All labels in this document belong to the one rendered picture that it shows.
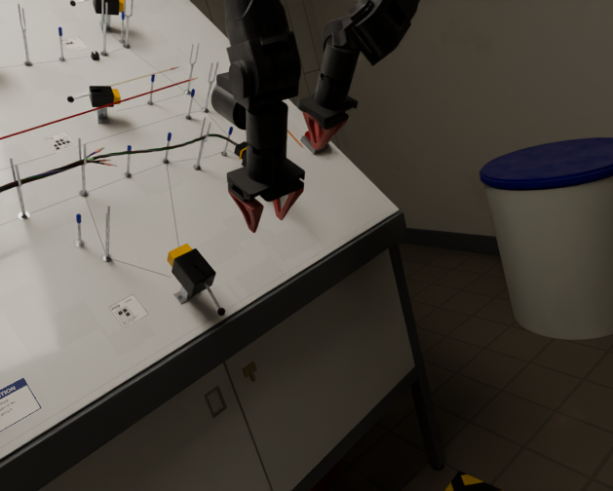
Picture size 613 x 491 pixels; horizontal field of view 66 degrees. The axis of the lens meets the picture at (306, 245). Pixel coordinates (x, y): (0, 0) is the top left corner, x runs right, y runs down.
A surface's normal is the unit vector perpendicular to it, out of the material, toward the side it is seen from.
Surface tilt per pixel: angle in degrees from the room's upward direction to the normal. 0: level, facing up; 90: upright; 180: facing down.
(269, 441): 90
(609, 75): 90
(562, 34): 90
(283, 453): 90
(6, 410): 48
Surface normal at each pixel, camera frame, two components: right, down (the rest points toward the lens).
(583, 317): -0.28, 0.44
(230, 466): 0.68, 0.06
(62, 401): 0.33, -0.57
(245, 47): -0.77, 0.39
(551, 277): -0.57, 0.46
